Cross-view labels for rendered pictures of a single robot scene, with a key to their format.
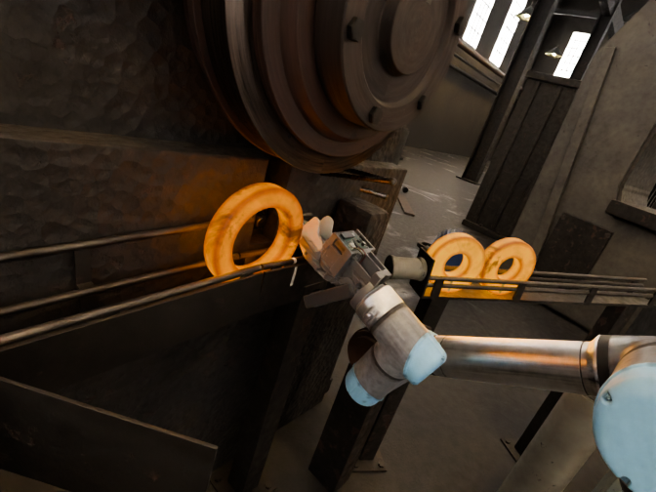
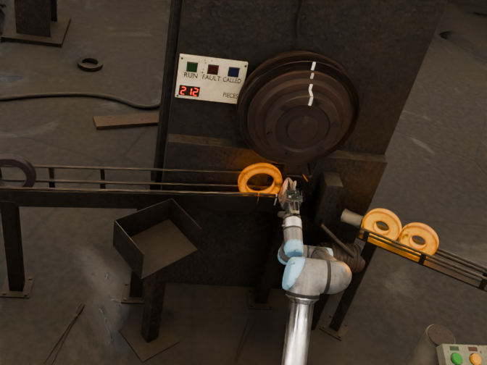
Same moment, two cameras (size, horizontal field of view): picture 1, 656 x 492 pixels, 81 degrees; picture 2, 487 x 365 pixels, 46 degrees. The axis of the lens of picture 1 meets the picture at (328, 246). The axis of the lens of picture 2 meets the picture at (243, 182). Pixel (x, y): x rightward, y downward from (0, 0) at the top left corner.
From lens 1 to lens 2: 1.89 m
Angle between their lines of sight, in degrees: 39
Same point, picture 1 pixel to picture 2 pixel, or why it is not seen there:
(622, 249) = not seen: outside the picture
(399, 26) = (291, 131)
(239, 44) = (243, 129)
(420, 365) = (286, 248)
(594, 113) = not seen: outside the picture
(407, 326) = (290, 233)
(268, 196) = (261, 169)
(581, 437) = (419, 354)
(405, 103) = (309, 150)
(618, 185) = not seen: outside the picture
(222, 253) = (241, 185)
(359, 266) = (289, 206)
